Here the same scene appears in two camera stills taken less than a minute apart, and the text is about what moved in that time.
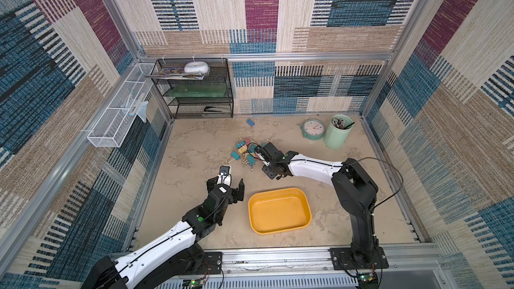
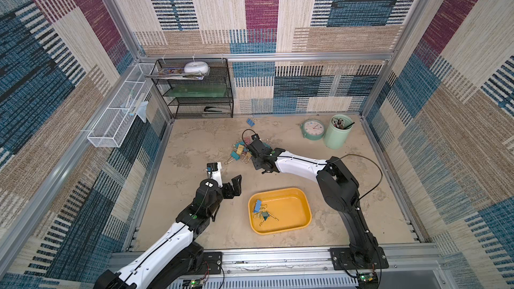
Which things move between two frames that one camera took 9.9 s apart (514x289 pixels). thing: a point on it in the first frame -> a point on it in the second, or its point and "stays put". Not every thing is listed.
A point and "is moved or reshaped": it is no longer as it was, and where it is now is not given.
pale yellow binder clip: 242,150 stays put
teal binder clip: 251,160 is moved or reshaped
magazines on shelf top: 177,73 stays put
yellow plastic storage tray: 276,211 stays put
